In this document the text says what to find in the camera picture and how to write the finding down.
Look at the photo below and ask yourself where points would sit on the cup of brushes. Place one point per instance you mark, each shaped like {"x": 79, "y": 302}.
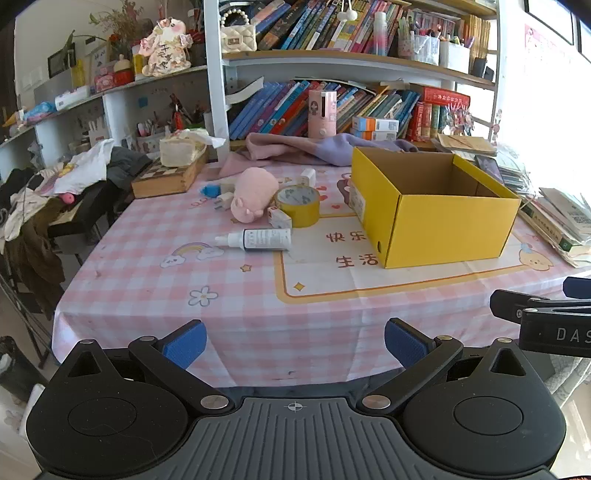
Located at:
{"x": 180, "y": 120}

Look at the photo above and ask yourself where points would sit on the brown kraft notebooks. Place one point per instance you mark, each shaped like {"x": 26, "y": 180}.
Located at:
{"x": 466, "y": 145}

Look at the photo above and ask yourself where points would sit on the white printed shirt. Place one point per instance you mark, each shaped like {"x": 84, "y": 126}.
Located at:
{"x": 87, "y": 166}

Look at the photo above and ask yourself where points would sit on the black framed picture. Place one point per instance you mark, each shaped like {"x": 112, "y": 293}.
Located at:
{"x": 60, "y": 62}

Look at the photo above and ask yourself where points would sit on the white power adapter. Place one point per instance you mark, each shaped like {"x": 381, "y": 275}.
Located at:
{"x": 308, "y": 177}

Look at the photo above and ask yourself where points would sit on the pink tin box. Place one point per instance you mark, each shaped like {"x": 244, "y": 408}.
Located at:
{"x": 105, "y": 81}

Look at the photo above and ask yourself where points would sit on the row of colourful books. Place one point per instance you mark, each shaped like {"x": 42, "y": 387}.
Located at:
{"x": 304, "y": 23}

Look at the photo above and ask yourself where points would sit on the small white charger plug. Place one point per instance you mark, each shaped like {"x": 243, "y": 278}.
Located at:
{"x": 225, "y": 201}

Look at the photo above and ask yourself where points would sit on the clear pen holder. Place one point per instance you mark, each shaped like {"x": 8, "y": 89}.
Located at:
{"x": 422, "y": 48}

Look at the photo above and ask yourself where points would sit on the white storage box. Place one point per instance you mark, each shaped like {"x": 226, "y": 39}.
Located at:
{"x": 455, "y": 57}

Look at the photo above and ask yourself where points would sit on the pastel gradient bottle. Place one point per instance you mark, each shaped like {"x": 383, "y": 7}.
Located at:
{"x": 380, "y": 34}

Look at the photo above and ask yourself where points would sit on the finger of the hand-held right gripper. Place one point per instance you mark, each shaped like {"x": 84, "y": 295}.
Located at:
{"x": 508, "y": 307}
{"x": 577, "y": 288}

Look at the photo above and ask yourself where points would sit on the pink tall box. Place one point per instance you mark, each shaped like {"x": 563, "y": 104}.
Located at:
{"x": 322, "y": 115}

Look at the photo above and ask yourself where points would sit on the white quilted handbag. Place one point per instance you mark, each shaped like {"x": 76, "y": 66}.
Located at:
{"x": 238, "y": 39}

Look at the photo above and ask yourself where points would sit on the row of yellow books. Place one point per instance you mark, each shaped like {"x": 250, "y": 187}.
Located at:
{"x": 480, "y": 37}

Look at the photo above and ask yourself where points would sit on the colourful figure display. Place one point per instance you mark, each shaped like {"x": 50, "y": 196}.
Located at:
{"x": 457, "y": 120}

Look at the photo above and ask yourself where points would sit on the pink plush pig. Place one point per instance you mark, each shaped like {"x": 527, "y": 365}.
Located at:
{"x": 254, "y": 189}

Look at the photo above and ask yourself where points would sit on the wooden chess box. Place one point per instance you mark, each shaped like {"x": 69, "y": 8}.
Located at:
{"x": 161, "y": 184}

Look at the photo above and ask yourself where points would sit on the yellow tape roll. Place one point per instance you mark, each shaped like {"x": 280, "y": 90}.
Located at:
{"x": 304, "y": 214}

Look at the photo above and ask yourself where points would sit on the yellow cardboard box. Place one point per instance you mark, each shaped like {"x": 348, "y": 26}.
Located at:
{"x": 438, "y": 230}

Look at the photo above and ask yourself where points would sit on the black smartphone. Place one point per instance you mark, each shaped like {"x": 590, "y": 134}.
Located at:
{"x": 489, "y": 168}

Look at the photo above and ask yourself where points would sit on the beige tissue pack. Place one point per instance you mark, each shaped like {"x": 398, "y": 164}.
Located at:
{"x": 180, "y": 152}

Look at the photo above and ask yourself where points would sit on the row of blue books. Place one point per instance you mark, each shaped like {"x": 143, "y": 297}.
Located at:
{"x": 272, "y": 106}

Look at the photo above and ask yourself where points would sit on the dark grey garment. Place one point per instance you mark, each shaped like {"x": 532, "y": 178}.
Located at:
{"x": 129, "y": 164}

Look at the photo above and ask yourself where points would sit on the white spray bottle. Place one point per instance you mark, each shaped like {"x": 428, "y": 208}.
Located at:
{"x": 263, "y": 239}

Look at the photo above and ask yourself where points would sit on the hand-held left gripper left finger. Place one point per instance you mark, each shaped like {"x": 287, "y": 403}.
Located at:
{"x": 187, "y": 344}

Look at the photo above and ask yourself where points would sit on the red jar with cream lid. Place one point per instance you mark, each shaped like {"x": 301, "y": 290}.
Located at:
{"x": 123, "y": 74}

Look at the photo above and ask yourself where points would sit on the light blue pack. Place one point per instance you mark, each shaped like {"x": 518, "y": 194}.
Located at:
{"x": 40, "y": 112}

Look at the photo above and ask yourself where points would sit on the white pen box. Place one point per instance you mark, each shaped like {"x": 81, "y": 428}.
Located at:
{"x": 150, "y": 141}

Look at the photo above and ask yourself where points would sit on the pink doll with sign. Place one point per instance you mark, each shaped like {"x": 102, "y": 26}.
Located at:
{"x": 164, "y": 50}

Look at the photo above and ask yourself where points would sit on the orange blue white carton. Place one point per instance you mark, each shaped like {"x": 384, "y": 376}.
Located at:
{"x": 376, "y": 124}
{"x": 376, "y": 136}

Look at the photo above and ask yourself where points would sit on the small black box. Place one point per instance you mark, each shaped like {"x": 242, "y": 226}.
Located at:
{"x": 482, "y": 69}

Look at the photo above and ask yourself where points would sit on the pile of books and papers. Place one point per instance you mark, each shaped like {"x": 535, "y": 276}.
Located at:
{"x": 554, "y": 217}

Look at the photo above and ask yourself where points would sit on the brown garment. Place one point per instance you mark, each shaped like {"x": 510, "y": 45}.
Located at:
{"x": 32, "y": 258}

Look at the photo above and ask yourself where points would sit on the red book set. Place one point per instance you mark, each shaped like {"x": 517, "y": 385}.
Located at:
{"x": 438, "y": 97}

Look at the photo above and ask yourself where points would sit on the long white box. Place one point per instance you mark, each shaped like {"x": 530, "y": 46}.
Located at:
{"x": 71, "y": 98}

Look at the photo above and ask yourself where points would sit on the pink cloth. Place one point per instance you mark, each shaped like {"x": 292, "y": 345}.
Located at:
{"x": 268, "y": 147}

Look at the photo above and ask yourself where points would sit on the small pink toy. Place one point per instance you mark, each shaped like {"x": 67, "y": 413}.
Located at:
{"x": 68, "y": 197}

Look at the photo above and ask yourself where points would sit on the dried flower bouquet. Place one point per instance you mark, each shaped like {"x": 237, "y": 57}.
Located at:
{"x": 122, "y": 23}

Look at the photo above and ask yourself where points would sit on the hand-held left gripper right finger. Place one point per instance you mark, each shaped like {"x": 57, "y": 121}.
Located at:
{"x": 406, "y": 344}

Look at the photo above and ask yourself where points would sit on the pink wall poster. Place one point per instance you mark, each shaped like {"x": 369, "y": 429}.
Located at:
{"x": 540, "y": 41}

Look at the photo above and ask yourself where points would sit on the lilac cloth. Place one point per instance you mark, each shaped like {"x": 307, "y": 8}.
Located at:
{"x": 341, "y": 150}

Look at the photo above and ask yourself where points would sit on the white hanging ornament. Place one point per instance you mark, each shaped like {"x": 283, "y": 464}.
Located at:
{"x": 347, "y": 14}

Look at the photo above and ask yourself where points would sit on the white bookshelf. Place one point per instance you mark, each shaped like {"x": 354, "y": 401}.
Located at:
{"x": 214, "y": 69}

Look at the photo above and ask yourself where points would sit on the black wall frame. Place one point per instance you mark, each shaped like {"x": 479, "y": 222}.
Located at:
{"x": 554, "y": 18}

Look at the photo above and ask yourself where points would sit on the small red white box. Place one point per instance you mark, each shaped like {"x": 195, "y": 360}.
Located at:
{"x": 279, "y": 219}

